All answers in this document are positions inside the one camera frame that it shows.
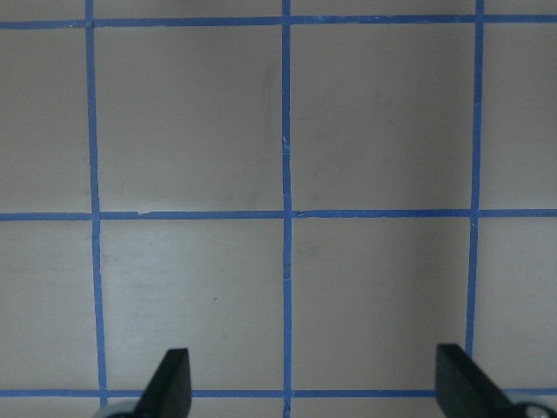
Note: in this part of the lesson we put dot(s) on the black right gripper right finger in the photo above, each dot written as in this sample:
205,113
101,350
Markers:
463,390

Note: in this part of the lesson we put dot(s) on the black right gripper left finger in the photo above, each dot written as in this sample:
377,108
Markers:
168,393

